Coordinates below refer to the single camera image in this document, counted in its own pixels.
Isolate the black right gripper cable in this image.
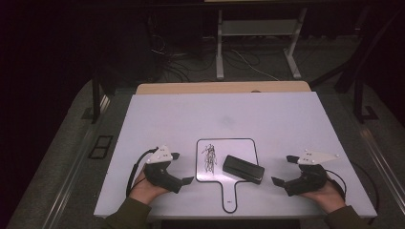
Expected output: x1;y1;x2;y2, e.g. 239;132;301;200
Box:
324;160;380;225

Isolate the tangle of black floor cables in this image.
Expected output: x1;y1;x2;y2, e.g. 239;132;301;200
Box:
147;30;224;84

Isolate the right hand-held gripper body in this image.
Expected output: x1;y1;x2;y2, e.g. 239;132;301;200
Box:
284;149;340;198

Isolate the white metal stand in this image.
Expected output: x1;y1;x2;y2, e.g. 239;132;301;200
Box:
215;7;309;81

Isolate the small whiteboard with handle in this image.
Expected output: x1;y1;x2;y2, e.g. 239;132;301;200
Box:
195;137;259;215

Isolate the black slanted stand leg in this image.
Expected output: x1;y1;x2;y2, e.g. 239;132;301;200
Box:
308;8;405;94

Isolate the white floor cable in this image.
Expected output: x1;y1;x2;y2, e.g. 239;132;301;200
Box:
228;47;281;82

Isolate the black floor outlet frame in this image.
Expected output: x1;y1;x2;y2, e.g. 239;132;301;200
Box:
87;135;115;160

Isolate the metal floor rail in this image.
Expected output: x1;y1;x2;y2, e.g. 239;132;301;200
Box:
39;94;113;229
357;125;405;206

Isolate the black whiteboard eraser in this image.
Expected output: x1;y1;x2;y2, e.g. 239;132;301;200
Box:
222;154;266;186

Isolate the person's left hand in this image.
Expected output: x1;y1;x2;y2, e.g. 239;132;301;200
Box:
128;171;170;206

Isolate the person's right hand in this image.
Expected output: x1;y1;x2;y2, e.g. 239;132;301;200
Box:
300;179;347;215

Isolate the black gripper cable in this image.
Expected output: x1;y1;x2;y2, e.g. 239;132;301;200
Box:
125;146;160;198
324;160;380;225

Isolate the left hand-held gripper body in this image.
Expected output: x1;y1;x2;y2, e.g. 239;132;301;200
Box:
142;145;184;195

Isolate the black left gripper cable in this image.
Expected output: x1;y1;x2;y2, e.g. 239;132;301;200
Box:
125;146;160;198

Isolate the black metal stand post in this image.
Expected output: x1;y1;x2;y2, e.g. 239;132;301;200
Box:
352;75;380;125
90;68;111;125

